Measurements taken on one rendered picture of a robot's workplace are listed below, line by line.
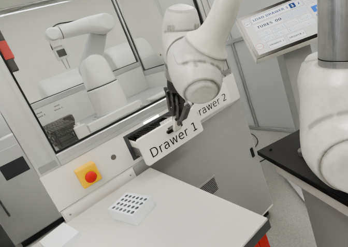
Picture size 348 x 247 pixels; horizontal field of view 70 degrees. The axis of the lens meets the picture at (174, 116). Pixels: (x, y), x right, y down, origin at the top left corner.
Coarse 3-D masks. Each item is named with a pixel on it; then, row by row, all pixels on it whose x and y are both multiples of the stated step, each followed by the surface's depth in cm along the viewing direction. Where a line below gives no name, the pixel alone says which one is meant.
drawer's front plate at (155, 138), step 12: (192, 108) 102; (192, 120) 102; (156, 132) 93; (180, 132) 99; (192, 132) 102; (144, 144) 90; (156, 144) 93; (180, 144) 99; (144, 156) 90; (156, 156) 93
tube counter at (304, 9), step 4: (300, 8) 139; (304, 8) 138; (288, 12) 139; (292, 12) 139; (296, 12) 138; (300, 12) 138; (304, 12) 137; (280, 16) 140; (284, 16) 139; (288, 16) 139; (292, 16) 138; (276, 20) 140; (280, 20) 139; (284, 20) 138
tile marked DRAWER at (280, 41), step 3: (276, 39) 135; (279, 39) 135; (282, 39) 134; (267, 42) 136; (270, 42) 135; (273, 42) 135; (276, 42) 134; (279, 42) 134; (282, 42) 134; (285, 42) 133; (270, 45) 135; (273, 45) 134; (276, 45) 134; (279, 45) 133; (270, 48) 134
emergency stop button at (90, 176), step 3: (90, 171) 87; (93, 171) 88; (87, 174) 86; (90, 174) 86; (93, 174) 87; (87, 177) 86; (90, 177) 86; (93, 177) 87; (96, 177) 88; (87, 180) 86; (90, 180) 86; (93, 180) 87
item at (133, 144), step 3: (165, 117) 121; (168, 117) 118; (129, 141) 103; (132, 141) 102; (135, 141) 100; (132, 144) 101; (135, 144) 98; (132, 147) 102; (135, 147) 100; (135, 150) 101; (138, 150) 98; (135, 153) 103; (138, 153) 99; (141, 156) 99
